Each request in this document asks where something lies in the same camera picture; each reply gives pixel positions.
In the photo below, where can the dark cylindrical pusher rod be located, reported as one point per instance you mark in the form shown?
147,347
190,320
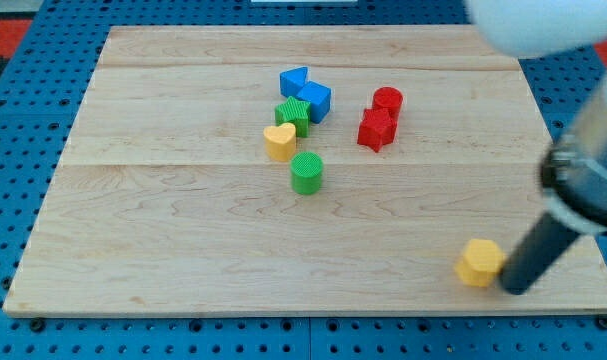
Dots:
540,248

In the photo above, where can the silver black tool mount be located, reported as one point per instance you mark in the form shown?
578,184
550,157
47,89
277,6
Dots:
574,172

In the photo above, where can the green cylinder block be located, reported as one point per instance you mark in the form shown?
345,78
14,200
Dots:
306,169

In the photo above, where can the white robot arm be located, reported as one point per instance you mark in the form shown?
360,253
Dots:
528,29

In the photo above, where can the yellow hexagon block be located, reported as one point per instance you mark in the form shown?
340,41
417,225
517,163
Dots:
480,262

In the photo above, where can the red star block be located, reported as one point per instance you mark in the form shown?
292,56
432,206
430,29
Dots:
376,129

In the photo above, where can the red cylinder block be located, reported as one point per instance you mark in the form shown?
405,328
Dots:
390,99

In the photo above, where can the blue cube block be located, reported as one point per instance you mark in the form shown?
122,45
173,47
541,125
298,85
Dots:
319,96

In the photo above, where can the yellow heart block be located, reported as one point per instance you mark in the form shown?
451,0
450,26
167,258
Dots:
280,141

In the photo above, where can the green star block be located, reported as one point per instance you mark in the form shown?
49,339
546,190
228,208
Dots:
296,112

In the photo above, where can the blue triangle block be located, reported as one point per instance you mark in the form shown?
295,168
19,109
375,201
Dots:
292,81

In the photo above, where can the light wooden board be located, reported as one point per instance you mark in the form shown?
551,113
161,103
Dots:
164,203

